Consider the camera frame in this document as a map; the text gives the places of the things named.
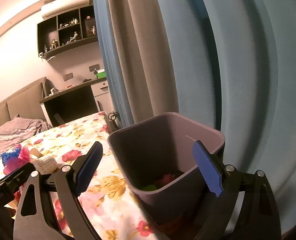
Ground blue foam net sleeve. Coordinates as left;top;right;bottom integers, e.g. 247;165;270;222
1;146;21;166

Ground dark wooden desk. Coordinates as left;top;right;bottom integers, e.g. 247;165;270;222
40;77;109;127

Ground white drawer cabinet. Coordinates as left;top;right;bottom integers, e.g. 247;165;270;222
91;81;114;115

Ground blue and grey curtain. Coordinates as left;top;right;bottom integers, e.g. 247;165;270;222
93;0;296;235

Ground grey upholstered headboard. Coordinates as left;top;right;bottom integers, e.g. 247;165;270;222
0;77;49;127

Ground green box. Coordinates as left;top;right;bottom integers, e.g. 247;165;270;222
96;69;106;79

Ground white air conditioner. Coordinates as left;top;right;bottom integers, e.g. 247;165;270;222
41;0;90;20

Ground floral bed sheet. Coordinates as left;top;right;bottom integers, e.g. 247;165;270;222
0;111;161;240

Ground purple plastic trash bin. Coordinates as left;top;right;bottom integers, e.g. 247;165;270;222
108;112;225;224

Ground green foam net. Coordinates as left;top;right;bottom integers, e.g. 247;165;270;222
141;184;157;192

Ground dark wall shelf unit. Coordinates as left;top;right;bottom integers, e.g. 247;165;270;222
37;5;98;60

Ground white grid paper cup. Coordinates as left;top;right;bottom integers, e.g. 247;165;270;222
32;155;58;175

